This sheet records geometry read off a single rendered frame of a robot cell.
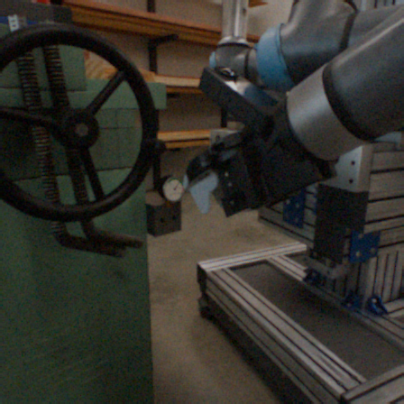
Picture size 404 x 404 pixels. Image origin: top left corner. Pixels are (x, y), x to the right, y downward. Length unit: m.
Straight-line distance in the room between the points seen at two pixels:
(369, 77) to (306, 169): 0.09
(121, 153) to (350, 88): 0.59
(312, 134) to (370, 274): 0.93
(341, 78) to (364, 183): 0.47
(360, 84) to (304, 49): 0.14
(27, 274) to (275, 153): 0.58
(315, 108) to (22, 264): 0.63
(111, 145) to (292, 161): 0.52
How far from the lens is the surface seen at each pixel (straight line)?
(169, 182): 0.80
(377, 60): 0.28
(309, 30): 0.42
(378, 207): 0.79
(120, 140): 0.79
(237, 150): 0.36
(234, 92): 0.37
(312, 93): 0.30
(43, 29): 0.55
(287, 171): 0.34
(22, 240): 0.76
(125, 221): 0.83
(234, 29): 1.30
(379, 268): 1.22
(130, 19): 3.14
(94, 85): 0.77
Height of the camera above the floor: 0.84
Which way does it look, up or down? 15 degrees down
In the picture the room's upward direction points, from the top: straight up
